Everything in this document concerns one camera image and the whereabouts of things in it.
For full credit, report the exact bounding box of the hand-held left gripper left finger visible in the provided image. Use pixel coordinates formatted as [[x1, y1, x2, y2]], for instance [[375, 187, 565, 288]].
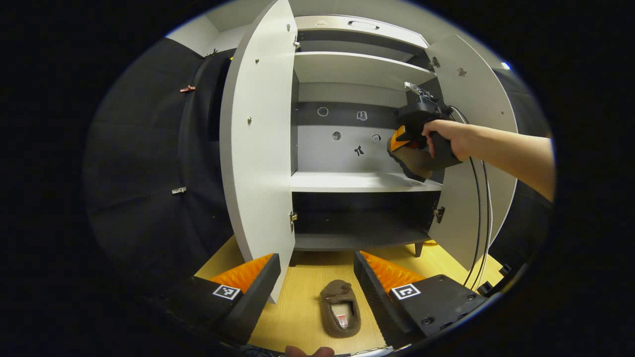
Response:
[[149, 253, 282, 348]]

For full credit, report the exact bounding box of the brown fuzzy shoe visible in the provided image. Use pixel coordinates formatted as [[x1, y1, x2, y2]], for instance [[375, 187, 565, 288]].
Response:
[[387, 141, 440, 182], [320, 279, 362, 339]]

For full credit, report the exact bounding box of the white door with bar handle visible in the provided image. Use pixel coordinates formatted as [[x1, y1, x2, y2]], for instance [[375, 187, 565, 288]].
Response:
[[219, 0, 298, 304]]

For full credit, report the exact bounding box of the black backdrop cloth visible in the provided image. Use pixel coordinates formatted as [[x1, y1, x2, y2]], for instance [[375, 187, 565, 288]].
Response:
[[84, 37, 554, 288]]

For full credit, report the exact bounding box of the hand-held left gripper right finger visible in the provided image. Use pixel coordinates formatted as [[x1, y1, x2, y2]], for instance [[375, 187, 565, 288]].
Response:
[[353, 250, 489, 349]]

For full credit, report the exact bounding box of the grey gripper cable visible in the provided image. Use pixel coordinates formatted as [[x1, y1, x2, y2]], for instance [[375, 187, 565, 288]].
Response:
[[471, 160, 493, 291], [449, 106, 483, 288]]

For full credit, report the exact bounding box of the white shoe cabinet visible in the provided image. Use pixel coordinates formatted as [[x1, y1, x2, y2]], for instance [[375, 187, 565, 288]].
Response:
[[290, 14, 445, 258]]

